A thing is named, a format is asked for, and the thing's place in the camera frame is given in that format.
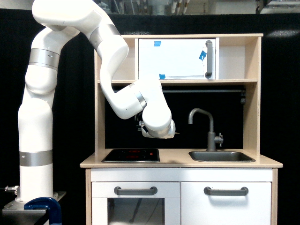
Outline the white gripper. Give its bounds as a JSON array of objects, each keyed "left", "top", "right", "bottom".
[{"left": 138, "top": 120, "right": 177, "bottom": 139}]

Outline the grey toy faucet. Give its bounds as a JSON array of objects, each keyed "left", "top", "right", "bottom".
[{"left": 188, "top": 108, "right": 216, "bottom": 152}]

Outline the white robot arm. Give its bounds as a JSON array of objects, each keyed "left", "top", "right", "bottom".
[{"left": 18, "top": 0, "right": 175, "bottom": 203}]

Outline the grey faucet knob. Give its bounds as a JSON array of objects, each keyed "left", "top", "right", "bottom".
[{"left": 214, "top": 133, "right": 224, "bottom": 147}]

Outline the black toy stovetop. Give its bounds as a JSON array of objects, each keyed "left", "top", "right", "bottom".
[{"left": 102, "top": 149, "right": 160, "bottom": 163}]

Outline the grey sink basin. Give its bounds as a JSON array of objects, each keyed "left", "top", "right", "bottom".
[{"left": 189, "top": 151, "right": 255, "bottom": 162}]

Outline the white microwave door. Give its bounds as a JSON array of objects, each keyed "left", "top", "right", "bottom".
[{"left": 138, "top": 38, "right": 218, "bottom": 80}]

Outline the blue tape piece top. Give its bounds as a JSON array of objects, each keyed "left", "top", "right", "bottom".
[{"left": 154, "top": 41, "right": 161, "bottom": 47}]

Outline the black backdrop curtain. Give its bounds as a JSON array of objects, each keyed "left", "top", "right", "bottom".
[{"left": 0, "top": 9, "right": 300, "bottom": 225}]

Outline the blue tape piece right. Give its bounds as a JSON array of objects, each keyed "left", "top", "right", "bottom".
[{"left": 199, "top": 51, "right": 207, "bottom": 61}]

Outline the white oven door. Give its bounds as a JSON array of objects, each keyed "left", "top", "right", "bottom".
[{"left": 91, "top": 182, "right": 180, "bottom": 225}]

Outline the white cabinet door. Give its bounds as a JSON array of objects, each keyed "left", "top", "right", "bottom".
[{"left": 181, "top": 182, "right": 271, "bottom": 225}]

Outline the blue clamp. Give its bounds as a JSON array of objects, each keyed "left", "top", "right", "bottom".
[{"left": 24, "top": 197, "right": 62, "bottom": 225}]

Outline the grey oven door handle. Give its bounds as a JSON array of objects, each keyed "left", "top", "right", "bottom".
[{"left": 114, "top": 187, "right": 158, "bottom": 196}]

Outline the grey microwave door handle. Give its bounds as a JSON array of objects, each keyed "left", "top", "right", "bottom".
[{"left": 205, "top": 40, "right": 213, "bottom": 79}]

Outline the wooden toy kitchen frame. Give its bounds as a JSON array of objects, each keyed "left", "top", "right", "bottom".
[{"left": 80, "top": 33, "right": 283, "bottom": 225}]

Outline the grey cabinet door handle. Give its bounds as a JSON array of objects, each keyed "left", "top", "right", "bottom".
[{"left": 203, "top": 187, "right": 248, "bottom": 196}]

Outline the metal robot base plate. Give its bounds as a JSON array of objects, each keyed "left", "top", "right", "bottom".
[{"left": 1, "top": 191, "right": 67, "bottom": 225}]

